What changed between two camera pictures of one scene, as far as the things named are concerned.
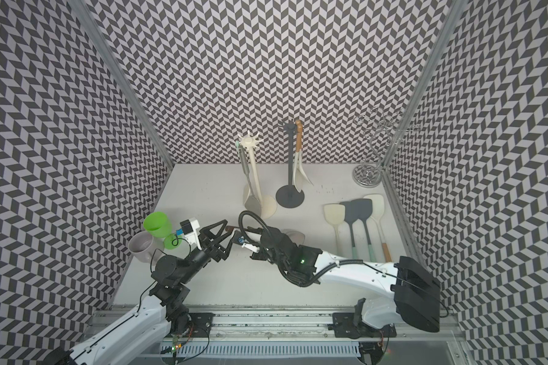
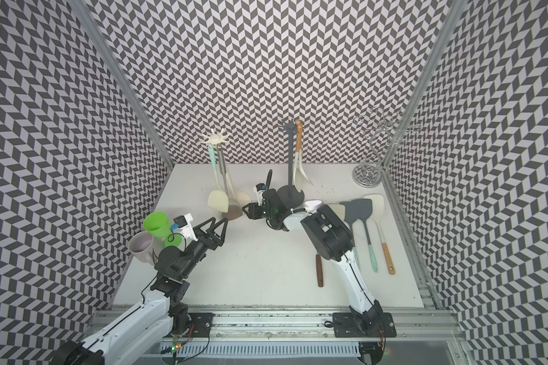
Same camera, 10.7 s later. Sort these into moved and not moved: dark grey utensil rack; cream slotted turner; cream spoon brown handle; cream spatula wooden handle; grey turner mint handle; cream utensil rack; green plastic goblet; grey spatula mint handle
Moved: cream utensil rack; cream slotted turner
Not moved: cream spoon brown handle; cream spatula wooden handle; grey spatula mint handle; grey turner mint handle; dark grey utensil rack; green plastic goblet
